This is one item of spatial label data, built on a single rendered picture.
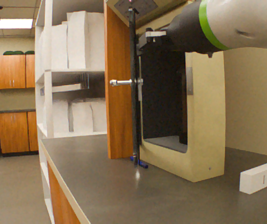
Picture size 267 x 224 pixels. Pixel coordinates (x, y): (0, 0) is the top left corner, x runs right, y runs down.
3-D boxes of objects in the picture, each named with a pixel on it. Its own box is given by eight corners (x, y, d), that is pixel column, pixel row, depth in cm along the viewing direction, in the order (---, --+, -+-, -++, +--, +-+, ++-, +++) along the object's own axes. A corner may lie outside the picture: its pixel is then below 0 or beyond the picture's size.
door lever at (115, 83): (133, 88, 72) (132, 79, 72) (132, 87, 63) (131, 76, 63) (114, 89, 72) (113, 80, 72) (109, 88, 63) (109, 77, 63)
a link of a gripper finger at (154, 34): (181, 39, 45) (157, 36, 43) (166, 44, 50) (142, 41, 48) (181, 26, 45) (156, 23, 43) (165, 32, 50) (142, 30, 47)
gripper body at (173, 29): (214, 13, 44) (185, 24, 52) (177, 5, 40) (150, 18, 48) (217, 52, 44) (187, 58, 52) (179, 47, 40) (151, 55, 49)
